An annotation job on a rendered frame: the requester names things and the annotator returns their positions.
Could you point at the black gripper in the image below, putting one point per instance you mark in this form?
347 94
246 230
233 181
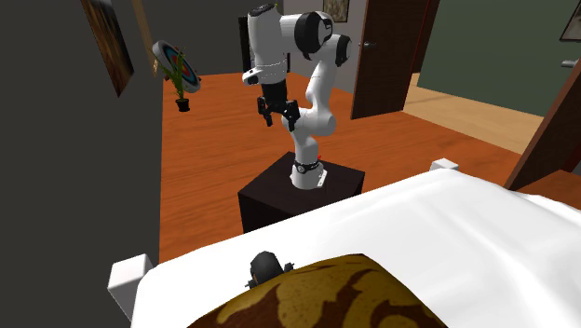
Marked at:
274 94

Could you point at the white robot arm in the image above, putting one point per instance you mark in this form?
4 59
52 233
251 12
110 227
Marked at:
313 118

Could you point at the dark robot stand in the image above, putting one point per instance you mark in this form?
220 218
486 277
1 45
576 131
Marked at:
277 195

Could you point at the green potted plant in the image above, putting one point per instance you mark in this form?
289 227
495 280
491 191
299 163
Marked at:
181 86

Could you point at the round dartboard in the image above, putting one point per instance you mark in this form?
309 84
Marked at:
178 63

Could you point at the dark brown door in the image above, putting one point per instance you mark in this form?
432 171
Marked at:
386 59

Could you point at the black round object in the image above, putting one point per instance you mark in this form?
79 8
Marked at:
264 267

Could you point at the white bed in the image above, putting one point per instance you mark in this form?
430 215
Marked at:
408 245

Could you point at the brown patterned pillow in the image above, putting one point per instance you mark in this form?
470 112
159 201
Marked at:
326 300

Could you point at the brown wall picture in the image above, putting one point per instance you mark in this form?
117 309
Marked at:
109 41

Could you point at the dark framed wall picture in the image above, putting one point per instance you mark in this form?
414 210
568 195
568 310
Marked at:
573 22

